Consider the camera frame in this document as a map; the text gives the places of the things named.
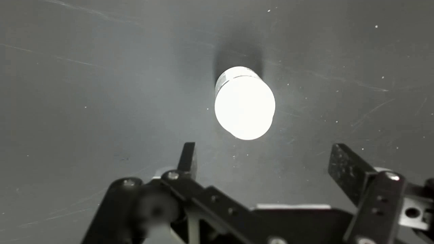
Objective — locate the white pill bottle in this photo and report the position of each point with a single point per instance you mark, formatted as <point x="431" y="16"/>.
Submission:
<point x="244" y="106"/>

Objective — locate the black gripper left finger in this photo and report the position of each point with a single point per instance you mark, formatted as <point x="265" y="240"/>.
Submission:
<point x="149" y="212"/>

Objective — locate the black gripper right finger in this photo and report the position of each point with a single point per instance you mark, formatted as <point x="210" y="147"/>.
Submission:
<point x="384" y="208"/>

